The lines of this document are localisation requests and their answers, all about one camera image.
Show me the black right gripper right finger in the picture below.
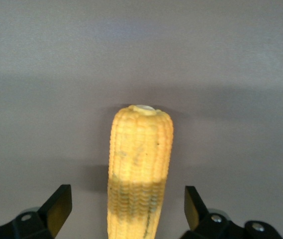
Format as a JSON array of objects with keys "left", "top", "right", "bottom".
[{"left": 178, "top": 186, "right": 283, "bottom": 239}]

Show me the brown table cover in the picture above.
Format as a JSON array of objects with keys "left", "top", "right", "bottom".
[{"left": 0, "top": 0, "right": 283, "bottom": 239}]

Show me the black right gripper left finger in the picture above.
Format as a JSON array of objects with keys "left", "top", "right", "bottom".
[{"left": 0, "top": 184, "right": 72, "bottom": 239}]

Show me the yellow corn cob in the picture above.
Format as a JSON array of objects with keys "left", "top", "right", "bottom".
[{"left": 105, "top": 104, "right": 175, "bottom": 239}]

